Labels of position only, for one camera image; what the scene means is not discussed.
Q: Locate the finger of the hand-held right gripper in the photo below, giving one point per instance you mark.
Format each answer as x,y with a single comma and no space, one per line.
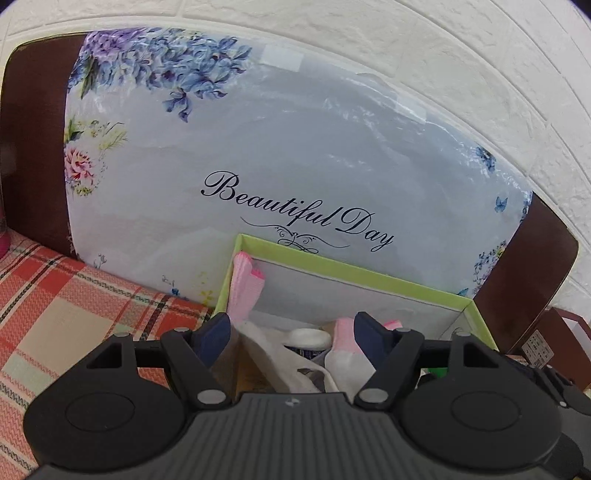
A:
549,378

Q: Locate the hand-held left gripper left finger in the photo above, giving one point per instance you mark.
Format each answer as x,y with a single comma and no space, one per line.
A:
214,334

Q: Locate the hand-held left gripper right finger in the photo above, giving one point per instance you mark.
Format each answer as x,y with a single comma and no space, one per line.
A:
369,339

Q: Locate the large light green box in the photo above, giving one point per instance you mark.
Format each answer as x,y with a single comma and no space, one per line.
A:
346,300

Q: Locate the pink and white socks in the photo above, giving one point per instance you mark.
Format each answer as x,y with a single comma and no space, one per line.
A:
247,286

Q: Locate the clear bottle with blue contents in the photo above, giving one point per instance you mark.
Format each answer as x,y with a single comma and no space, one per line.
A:
307,339

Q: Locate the brown box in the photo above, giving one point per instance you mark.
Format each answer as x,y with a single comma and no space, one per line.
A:
568,337

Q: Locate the red plaid blanket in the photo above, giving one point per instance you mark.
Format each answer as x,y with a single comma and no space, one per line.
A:
69,323

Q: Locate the floral plastic bedding bag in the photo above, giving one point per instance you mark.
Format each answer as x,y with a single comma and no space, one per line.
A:
300,161

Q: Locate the pink thermos bottle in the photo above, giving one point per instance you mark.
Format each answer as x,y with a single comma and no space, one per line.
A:
2,242

